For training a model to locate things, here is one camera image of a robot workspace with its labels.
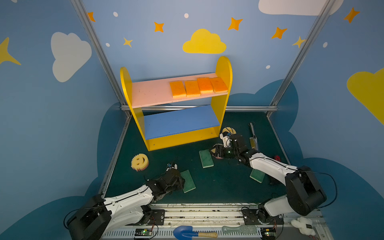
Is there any yellow smiley sponge near shelf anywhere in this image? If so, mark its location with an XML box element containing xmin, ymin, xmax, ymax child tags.
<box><xmin>222</xmin><ymin>127</ymin><xmax>237</xmax><ymax>135</ymax></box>

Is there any left circuit board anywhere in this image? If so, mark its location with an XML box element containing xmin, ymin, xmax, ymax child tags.
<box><xmin>134</xmin><ymin>228</ymin><xmax>153</xmax><ymax>239</ymax></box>

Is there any yellow shelf with pink and blue boards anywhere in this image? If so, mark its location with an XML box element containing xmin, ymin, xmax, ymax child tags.
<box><xmin>120</xmin><ymin>56</ymin><xmax>233</xmax><ymax>151</ymax></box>

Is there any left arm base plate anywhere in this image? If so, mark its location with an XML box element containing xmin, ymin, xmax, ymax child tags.
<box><xmin>139</xmin><ymin>210</ymin><xmax>165</xmax><ymax>226</ymax></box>

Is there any metal trowel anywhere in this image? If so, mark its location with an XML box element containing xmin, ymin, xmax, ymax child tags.
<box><xmin>249</xmin><ymin>122</ymin><xmax>259</xmax><ymax>151</ymax></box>

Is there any blue toy shovel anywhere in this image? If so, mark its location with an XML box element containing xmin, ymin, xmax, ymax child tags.
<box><xmin>173</xmin><ymin>226</ymin><xmax>218</xmax><ymax>240</ymax></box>

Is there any right circuit board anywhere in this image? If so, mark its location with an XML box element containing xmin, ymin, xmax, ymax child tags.
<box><xmin>261</xmin><ymin>228</ymin><xmax>277</xmax><ymax>240</ymax></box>

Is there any green sponge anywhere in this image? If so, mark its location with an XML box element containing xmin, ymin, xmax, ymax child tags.
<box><xmin>181</xmin><ymin>170</ymin><xmax>196</xmax><ymax>193</ymax></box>
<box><xmin>250</xmin><ymin>169</ymin><xmax>265</xmax><ymax>184</ymax></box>
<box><xmin>199</xmin><ymin>150</ymin><xmax>214</xmax><ymax>169</ymax></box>

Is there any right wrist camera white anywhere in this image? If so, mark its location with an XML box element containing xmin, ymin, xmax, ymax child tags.
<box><xmin>220</xmin><ymin>132</ymin><xmax>231</xmax><ymax>148</ymax></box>

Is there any circuit board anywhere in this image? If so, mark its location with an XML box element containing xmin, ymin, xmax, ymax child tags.
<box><xmin>261</xmin><ymin>228</ymin><xmax>277</xmax><ymax>240</ymax></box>
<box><xmin>134</xmin><ymin>228</ymin><xmax>153</xmax><ymax>239</ymax></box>

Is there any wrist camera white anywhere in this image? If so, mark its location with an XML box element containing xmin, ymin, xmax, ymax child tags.
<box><xmin>220</xmin><ymin>132</ymin><xmax>231</xmax><ymax>148</ymax></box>
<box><xmin>166</xmin><ymin>163</ymin><xmax>178</xmax><ymax>171</ymax></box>

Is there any yellow smiley sponge left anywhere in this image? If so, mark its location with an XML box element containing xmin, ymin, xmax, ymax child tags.
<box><xmin>131</xmin><ymin>154</ymin><xmax>149</xmax><ymax>172</ymax></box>

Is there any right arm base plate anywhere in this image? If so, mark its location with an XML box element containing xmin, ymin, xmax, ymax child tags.
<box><xmin>241</xmin><ymin>207</ymin><xmax>284</xmax><ymax>225</ymax></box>

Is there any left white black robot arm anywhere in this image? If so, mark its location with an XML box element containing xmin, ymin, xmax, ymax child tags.
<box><xmin>65</xmin><ymin>168</ymin><xmax>186</xmax><ymax>240</ymax></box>

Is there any orange sponge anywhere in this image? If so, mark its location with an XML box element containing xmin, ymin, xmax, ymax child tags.
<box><xmin>170</xmin><ymin>81</ymin><xmax>187</xmax><ymax>99</ymax></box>
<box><xmin>185</xmin><ymin>80</ymin><xmax>201</xmax><ymax>98</ymax></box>
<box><xmin>197</xmin><ymin>78</ymin><xmax>214</xmax><ymax>94</ymax></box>
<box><xmin>210</xmin><ymin>77</ymin><xmax>228</xmax><ymax>94</ymax></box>

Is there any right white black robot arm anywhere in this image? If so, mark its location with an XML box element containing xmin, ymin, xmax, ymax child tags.
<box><xmin>210</xmin><ymin>134</ymin><xmax>327</xmax><ymax>223</ymax></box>

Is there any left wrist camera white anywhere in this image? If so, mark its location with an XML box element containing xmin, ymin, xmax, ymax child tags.
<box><xmin>166</xmin><ymin>163</ymin><xmax>178</xmax><ymax>171</ymax></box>

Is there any white plush toy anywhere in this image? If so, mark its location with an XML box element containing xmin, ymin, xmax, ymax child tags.
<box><xmin>291</xmin><ymin>217</ymin><xmax>316</xmax><ymax>236</ymax></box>

